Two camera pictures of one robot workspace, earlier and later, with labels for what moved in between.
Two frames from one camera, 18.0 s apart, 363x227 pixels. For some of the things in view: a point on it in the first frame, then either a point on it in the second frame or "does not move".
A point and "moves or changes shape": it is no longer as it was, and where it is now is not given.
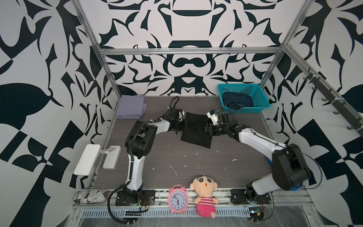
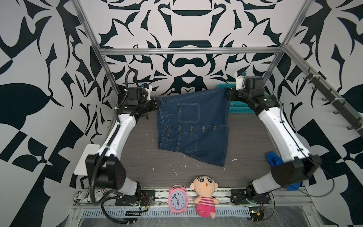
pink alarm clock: (178, 199) does not move
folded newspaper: (89, 196) does not move
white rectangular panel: (88, 158) does not move
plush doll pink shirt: (204, 186) does not move
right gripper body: (219, 129) to (242, 94)
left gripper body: (179, 125) to (146, 107)
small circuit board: (255, 214) does not move
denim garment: (237, 100) moves or changes shape
